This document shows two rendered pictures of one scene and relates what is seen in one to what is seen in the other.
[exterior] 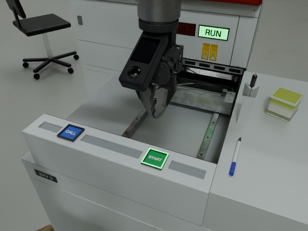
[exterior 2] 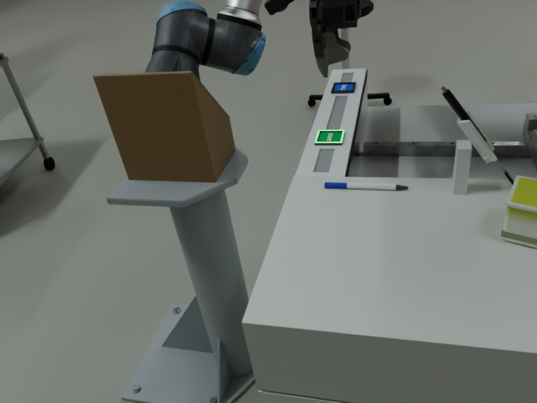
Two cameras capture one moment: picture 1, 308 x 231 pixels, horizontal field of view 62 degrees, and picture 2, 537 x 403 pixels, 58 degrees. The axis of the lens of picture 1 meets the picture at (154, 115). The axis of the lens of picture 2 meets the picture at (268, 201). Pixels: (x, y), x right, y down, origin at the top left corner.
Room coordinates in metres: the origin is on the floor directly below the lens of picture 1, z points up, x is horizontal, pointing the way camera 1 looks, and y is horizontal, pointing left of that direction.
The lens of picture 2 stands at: (0.24, -0.87, 1.43)
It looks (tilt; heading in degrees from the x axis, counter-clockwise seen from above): 34 degrees down; 86
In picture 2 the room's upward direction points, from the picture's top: 9 degrees counter-clockwise
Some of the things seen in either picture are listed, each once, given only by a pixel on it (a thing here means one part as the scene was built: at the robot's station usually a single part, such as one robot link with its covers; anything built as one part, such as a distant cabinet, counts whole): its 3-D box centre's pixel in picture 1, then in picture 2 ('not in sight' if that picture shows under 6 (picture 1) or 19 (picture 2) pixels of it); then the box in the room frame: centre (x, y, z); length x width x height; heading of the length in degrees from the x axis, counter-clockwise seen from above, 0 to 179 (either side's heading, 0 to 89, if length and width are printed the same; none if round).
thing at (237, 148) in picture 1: (236, 154); (365, 185); (0.46, -0.21, 0.97); 0.14 x 0.01 x 0.01; 156
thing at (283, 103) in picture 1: (283, 104); (537, 213); (0.64, -0.40, 1.00); 0.07 x 0.07 x 0.07; 48
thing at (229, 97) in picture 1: (229, 99); not in sight; (0.82, -0.29, 0.89); 0.08 x 0.03 x 0.03; 157
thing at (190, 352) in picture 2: not in sight; (187, 275); (0.03, 0.30, 0.41); 0.51 x 0.44 x 0.82; 157
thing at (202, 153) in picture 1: (210, 133); not in sight; (0.69, -0.20, 0.84); 0.50 x 0.02 x 0.03; 157
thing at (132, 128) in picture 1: (142, 115); (471, 149); (0.80, 0.05, 0.84); 0.50 x 0.02 x 0.03; 157
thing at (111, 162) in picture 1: (114, 163); (338, 139); (0.50, 0.11, 0.89); 0.55 x 0.09 x 0.14; 67
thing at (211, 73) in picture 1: (188, 76); not in sight; (1.01, -0.15, 0.89); 0.44 x 0.02 x 0.10; 67
